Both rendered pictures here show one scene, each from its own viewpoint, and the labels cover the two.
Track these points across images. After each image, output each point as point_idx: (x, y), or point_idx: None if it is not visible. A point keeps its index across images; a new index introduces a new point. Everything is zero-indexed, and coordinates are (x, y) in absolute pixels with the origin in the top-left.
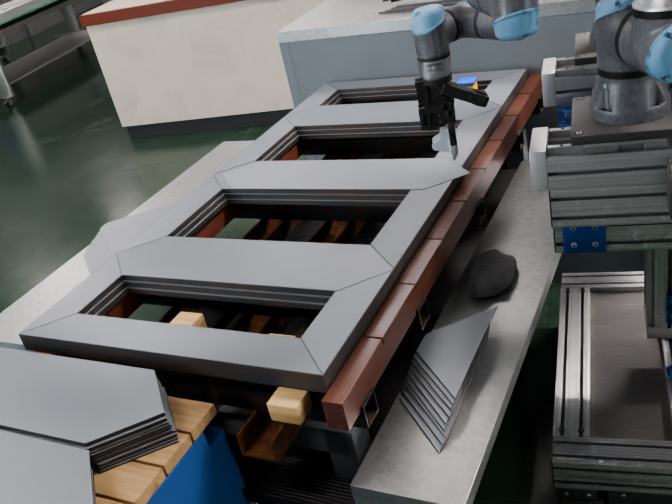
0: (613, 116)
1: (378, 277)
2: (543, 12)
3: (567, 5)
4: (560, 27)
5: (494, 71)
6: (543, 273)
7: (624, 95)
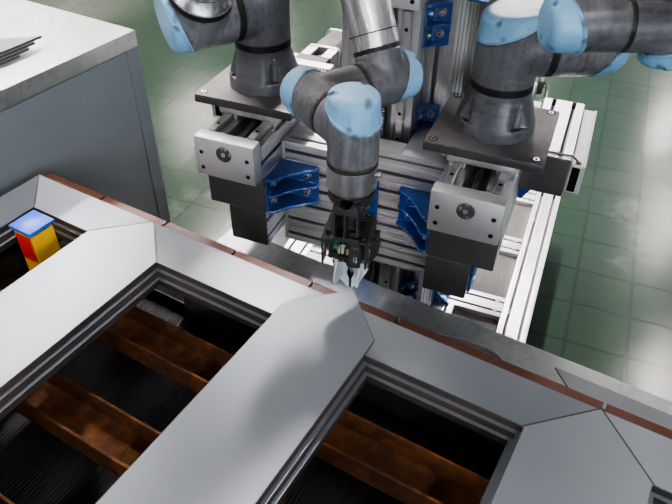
0: (529, 131)
1: (620, 428)
2: (29, 91)
3: (55, 72)
4: (54, 104)
5: (0, 198)
6: (465, 324)
7: (532, 107)
